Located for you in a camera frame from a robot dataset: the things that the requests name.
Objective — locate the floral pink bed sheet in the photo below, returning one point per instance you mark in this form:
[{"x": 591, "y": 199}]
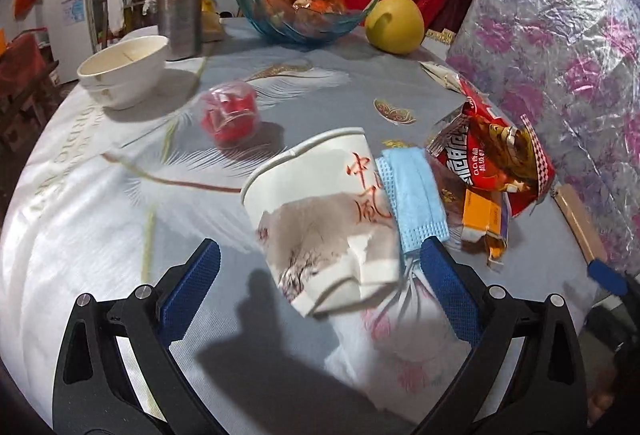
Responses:
[{"x": 560, "y": 40}]

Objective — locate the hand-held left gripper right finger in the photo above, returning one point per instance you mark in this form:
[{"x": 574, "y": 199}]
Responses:
[{"x": 450, "y": 295}]

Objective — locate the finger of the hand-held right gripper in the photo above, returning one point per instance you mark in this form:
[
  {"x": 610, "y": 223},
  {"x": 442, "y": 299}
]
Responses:
[{"x": 606, "y": 276}]

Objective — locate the white printed paper cup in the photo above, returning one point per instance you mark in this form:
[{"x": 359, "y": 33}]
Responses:
[{"x": 310, "y": 225}]

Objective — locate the clear cup with red contents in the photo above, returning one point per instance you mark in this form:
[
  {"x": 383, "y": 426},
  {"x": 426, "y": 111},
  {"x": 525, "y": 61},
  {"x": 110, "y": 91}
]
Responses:
[{"x": 230, "y": 115}]

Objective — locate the blue glass fruit bowl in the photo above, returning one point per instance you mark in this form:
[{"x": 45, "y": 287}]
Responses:
[{"x": 300, "y": 30}]

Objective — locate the blue face mask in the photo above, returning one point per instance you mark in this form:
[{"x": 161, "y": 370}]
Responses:
[{"x": 410, "y": 195}]

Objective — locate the white ceramic bowl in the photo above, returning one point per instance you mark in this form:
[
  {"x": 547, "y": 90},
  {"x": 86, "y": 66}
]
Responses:
[
  {"x": 125, "y": 57},
  {"x": 120, "y": 97}
]

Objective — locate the red snack packet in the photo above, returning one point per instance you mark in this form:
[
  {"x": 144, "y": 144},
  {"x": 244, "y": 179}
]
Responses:
[{"x": 475, "y": 155}]

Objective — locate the yellow packet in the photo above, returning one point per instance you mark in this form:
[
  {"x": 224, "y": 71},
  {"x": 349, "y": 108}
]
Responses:
[{"x": 211, "y": 17}]

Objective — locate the white crumpled wrapper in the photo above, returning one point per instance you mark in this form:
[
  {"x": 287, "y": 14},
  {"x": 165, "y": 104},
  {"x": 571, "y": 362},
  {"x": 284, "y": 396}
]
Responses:
[{"x": 442, "y": 76}]

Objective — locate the small orange cardboard box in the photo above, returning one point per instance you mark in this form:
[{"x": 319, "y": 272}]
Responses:
[{"x": 480, "y": 215}]

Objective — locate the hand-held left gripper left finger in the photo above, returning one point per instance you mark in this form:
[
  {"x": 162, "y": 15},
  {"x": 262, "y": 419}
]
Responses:
[{"x": 192, "y": 285}]

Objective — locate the yellow pear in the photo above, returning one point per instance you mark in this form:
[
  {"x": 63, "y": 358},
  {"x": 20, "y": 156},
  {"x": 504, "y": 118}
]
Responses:
[{"x": 395, "y": 27}]

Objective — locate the pile of orange wrapped candies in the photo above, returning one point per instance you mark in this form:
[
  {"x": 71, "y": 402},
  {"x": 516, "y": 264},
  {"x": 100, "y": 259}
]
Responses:
[{"x": 320, "y": 5}]

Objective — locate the white refrigerator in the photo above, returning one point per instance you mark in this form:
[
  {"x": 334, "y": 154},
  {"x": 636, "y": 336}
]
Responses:
[{"x": 65, "y": 35}]

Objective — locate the wooden chair with red cloth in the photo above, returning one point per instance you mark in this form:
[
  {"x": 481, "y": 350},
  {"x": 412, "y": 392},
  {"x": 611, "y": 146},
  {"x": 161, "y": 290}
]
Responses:
[{"x": 25, "y": 70}]

